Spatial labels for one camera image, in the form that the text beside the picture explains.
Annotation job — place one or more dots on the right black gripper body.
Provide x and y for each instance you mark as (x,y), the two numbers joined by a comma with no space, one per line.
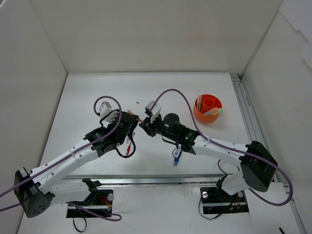
(151,126)

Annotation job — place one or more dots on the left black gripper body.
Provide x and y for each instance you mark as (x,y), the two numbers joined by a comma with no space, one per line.
(132,121)

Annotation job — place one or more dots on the pink highlighter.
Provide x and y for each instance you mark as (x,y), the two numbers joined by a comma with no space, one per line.
(135,116)

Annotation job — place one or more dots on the orange highlighter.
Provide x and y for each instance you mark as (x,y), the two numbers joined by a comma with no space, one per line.
(199,102)

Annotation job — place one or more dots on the yellow highlighter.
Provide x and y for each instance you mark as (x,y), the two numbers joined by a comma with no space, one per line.
(214,111)

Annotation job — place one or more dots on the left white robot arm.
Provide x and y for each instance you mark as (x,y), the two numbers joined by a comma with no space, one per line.
(42,187)

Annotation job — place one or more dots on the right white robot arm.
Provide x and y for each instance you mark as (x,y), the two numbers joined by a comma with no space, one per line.
(256,164)

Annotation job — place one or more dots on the red pen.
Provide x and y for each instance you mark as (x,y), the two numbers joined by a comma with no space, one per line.
(129,142)

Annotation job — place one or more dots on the orange round container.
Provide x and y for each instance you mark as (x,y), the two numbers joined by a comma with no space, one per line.
(208,102)

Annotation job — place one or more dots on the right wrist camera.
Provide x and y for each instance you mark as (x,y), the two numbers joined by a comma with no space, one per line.
(152,110)

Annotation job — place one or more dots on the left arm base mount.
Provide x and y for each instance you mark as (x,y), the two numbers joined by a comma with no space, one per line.
(101,205)

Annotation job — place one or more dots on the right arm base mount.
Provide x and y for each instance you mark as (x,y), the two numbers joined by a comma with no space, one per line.
(216,202)

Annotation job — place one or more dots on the aluminium rail frame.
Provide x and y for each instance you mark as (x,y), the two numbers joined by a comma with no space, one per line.
(149,208)

